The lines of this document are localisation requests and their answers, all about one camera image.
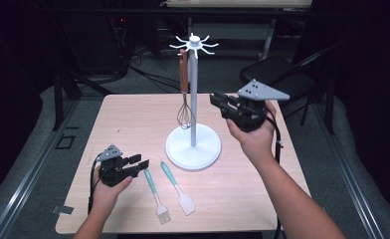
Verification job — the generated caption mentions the person's left hand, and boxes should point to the person's left hand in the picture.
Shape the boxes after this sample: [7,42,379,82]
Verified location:
[92,167,133,213]

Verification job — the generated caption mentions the white utensil rack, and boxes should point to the white utensil rack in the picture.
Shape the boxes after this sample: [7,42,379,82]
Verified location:
[164,33,223,171]

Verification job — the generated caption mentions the right hand-held gripper cable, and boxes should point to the right hand-held gripper cable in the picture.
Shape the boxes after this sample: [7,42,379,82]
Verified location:
[265,109,284,239]

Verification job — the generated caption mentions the person's right hand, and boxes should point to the person's right hand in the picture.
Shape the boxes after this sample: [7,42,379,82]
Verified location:
[226,101,277,165]

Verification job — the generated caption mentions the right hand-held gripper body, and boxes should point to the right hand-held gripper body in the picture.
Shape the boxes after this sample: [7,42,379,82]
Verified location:
[231,78,291,133]

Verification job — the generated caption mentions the black floor cable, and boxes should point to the black floor cable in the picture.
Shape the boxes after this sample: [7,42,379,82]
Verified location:
[129,46,184,95]

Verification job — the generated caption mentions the aluminium floor rail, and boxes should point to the aluminium floor rail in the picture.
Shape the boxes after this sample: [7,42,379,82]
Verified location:
[314,103,385,239]
[0,99,81,239]

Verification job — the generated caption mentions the wooden-handled wire whisk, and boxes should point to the wooden-handled wire whisk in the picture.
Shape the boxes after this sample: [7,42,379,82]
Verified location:
[176,49,197,130]

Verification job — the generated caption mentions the teal-handled basting brush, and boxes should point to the teal-handled basting brush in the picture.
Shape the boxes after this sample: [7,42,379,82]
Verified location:
[143,167,172,225]

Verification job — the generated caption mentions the hand-held gripper cable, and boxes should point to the hand-held gripper cable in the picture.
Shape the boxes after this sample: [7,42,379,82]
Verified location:
[87,153,103,215]
[265,109,284,239]

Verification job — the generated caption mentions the left hand-held gripper cable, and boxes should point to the left hand-held gripper cable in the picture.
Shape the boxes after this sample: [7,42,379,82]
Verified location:
[87,153,103,215]

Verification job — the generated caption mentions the black folding chair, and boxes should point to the black folding chair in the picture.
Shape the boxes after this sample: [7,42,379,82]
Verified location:
[239,39,336,127]

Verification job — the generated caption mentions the teal-handled white spatula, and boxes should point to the teal-handled white spatula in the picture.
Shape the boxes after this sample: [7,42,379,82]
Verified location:
[159,161,197,217]

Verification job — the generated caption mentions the white background table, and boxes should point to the white background table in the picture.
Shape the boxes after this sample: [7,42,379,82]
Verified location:
[161,0,313,61]

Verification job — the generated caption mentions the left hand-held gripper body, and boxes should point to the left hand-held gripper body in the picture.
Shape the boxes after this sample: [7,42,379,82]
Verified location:
[96,143,131,187]

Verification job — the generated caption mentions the grey tape piece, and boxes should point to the grey tape piece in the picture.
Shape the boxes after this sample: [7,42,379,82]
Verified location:
[52,204,75,215]

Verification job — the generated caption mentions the black metal stand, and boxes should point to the black metal stand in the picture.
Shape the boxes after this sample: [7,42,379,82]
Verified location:
[52,66,112,132]

